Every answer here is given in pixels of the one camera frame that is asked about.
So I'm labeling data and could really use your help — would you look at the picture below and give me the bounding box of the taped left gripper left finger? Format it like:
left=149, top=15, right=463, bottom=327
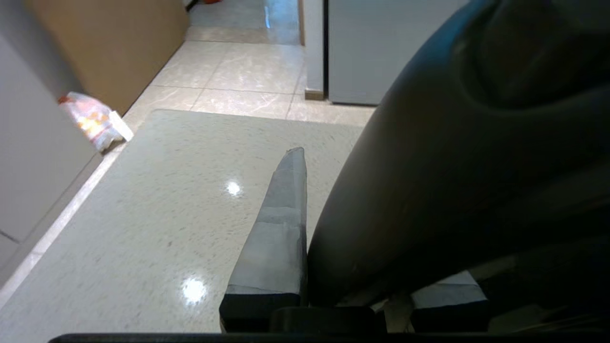
left=219, top=147, right=308, bottom=333

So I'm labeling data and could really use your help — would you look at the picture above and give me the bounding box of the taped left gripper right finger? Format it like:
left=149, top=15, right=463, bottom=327
left=411, top=272, right=490, bottom=333

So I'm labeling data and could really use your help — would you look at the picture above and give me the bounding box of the black electric kettle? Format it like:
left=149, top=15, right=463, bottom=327
left=307, top=0, right=610, bottom=334

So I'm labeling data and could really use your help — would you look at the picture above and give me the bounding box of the grey refrigerator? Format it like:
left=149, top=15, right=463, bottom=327
left=324, top=0, right=472, bottom=106

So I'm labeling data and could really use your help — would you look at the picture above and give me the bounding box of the printed white plastic bag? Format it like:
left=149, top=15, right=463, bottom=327
left=57, top=91, right=135, bottom=152

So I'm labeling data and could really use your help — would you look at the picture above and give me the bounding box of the wooden door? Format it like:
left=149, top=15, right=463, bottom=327
left=24, top=0, right=190, bottom=116

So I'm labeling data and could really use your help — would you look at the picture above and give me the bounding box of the tall white cabinet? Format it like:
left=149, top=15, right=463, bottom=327
left=0, top=0, right=98, bottom=286

